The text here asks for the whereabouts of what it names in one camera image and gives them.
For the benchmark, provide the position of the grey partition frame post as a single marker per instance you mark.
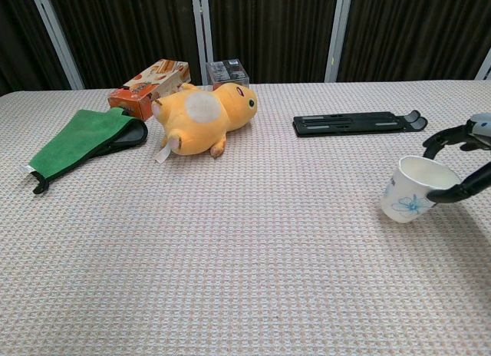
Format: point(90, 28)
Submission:
point(337, 33)
point(484, 66)
point(57, 37)
point(201, 30)

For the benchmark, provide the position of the black folding stand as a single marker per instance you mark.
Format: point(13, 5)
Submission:
point(345, 124)

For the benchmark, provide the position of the orange snack box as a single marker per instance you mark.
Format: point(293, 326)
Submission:
point(149, 87)

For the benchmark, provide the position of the white paper cup blue flower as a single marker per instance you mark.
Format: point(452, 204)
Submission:
point(406, 195)

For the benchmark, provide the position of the beige woven tablecloth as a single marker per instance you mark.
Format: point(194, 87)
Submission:
point(230, 256)

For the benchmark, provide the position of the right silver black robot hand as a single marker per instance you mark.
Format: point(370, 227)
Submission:
point(479, 127)

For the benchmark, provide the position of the yellow plush toy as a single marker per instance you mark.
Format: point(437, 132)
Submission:
point(203, 122)

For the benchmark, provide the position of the clear plastic box red contents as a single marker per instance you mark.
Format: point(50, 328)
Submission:
point(226, 72)

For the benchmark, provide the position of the black pleated curtain panel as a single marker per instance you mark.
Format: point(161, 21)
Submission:
point(19, 37)
point(414, 30)
point(130, 26)
point(272, 30)

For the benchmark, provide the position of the green cloth black trim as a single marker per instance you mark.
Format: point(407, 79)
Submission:
point(80, 137)

